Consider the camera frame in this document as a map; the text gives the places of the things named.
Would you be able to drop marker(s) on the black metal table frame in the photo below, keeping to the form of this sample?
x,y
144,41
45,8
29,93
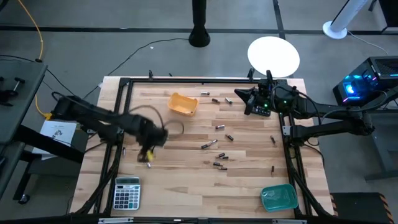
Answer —
x,y
155,80

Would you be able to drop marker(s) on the dark battery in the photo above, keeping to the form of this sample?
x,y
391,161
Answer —
x,y
222,168
224,157
220,155
219,127
272,139
215,100
229,137
217,164
272,170
204,146

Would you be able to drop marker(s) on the silver metal bracket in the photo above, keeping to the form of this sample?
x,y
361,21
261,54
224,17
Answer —
x,y
289,221
115,221

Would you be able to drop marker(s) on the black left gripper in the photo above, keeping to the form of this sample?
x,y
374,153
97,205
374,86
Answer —
x,y
149,132

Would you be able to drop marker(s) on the white paper sheet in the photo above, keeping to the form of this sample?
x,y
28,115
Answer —
x,y
59,132

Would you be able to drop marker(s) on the black computer with coloured lights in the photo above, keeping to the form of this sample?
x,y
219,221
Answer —
x,y
367,81

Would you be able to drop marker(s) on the black pole stand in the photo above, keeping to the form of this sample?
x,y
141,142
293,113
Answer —
x,y
199,34

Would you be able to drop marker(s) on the teal plastic bin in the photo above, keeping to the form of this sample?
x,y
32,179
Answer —
x,y
280,199

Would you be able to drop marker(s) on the black mat with hazard stripes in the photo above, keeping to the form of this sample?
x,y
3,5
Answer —
x,y
357,208

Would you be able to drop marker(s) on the yellow plastic bin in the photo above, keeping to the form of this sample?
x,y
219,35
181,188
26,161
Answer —
x,y
178,104

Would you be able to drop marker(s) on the black desk beam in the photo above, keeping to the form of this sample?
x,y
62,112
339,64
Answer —
x,y
46,143

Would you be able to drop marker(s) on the black caster wheel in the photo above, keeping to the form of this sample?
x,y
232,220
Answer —
x,y
24,199

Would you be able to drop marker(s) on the black desk calculator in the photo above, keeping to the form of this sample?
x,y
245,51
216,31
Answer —
x,y
261,111

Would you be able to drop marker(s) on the white round stand base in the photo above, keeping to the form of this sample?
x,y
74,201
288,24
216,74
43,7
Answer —
x,y
273,56

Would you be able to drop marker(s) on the black cabinet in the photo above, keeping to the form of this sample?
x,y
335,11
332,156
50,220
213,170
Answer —
x,y
388,12

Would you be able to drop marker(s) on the gray metal stand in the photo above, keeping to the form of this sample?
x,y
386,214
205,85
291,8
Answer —
x,y
382,149

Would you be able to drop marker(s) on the gray desk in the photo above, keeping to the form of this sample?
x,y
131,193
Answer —
x,y
28,93

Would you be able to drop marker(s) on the black clamp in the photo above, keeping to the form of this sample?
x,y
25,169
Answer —
x,y
9,91

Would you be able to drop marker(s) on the silver desk calculator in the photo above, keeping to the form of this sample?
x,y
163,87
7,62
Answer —
x,y
127,196

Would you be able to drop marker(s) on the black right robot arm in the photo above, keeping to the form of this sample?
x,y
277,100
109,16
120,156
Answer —
x,y
326,109

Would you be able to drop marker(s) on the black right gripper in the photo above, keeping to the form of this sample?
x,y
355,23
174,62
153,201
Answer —
x,y
265,93

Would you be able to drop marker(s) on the white tower fan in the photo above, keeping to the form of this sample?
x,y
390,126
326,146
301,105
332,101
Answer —
x,y
335,29

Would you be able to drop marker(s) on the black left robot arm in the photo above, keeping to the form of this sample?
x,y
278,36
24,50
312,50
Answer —
x,y
93,115

